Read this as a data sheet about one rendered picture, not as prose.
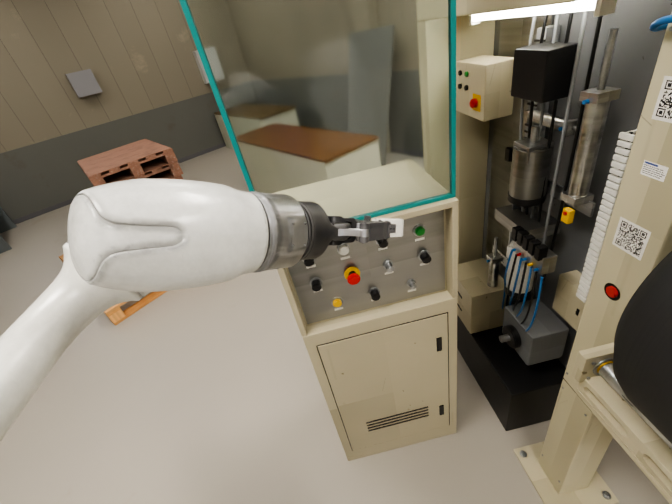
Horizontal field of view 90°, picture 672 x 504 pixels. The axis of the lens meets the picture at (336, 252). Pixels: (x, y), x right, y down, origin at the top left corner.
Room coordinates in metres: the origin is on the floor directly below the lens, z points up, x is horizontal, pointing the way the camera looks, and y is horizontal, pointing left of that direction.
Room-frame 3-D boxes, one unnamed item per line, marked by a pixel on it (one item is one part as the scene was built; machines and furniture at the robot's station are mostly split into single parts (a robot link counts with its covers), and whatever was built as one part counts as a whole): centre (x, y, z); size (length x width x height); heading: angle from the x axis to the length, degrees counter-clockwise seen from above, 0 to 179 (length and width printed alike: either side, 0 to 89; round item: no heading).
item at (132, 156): (4.44, 2.29, 0.48); 1.34 x 0.96 x 0.95; 31
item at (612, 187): (0.64, -0.68, 1.19); 0.05 x 0.04 x 0.48; 91
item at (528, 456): (0.56, -0.71, 0.01); 0.27 x 0.27 x 0.02; 1
